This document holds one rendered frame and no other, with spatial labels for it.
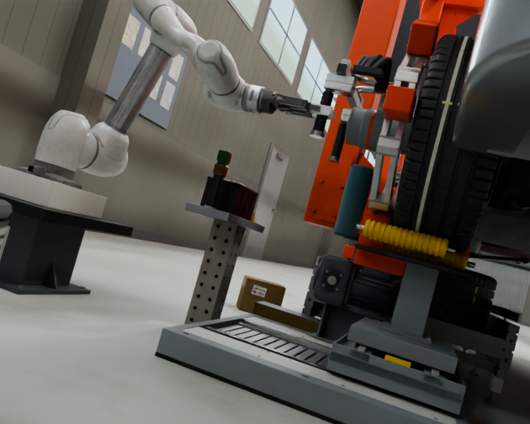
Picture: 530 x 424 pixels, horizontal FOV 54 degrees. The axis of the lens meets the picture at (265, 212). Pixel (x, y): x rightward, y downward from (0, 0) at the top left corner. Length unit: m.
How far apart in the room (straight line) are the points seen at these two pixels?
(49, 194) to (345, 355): 1.12
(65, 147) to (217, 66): 0.73
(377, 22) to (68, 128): 1.36
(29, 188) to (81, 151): 0.25
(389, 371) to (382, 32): 1.48
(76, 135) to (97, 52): 2.93
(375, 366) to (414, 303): 0.28
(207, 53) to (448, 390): 1.15
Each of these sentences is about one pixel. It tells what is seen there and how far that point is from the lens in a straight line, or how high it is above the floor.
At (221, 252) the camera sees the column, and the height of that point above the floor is 0.30.
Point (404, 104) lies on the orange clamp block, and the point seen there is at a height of 0.84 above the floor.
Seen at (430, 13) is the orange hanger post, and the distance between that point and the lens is 4.63.
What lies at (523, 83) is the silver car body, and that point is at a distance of 0.96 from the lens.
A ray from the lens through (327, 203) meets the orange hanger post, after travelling 2.21.
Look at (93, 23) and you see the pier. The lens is 5.05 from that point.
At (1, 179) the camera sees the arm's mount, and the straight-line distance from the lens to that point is 2.09.
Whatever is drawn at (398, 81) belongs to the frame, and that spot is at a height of 0.93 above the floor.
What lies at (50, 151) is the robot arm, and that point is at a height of 0.50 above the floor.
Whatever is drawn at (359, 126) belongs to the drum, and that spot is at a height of 0.84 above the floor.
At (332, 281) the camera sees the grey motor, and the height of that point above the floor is 0.31.
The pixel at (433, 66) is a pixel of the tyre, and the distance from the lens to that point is 1.54.
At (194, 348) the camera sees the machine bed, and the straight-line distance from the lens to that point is 1.47.
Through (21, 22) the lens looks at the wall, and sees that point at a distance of 4.75.
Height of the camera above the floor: 0.39
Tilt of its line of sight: 3 degrees up
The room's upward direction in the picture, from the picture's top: 16 degrees clockwise
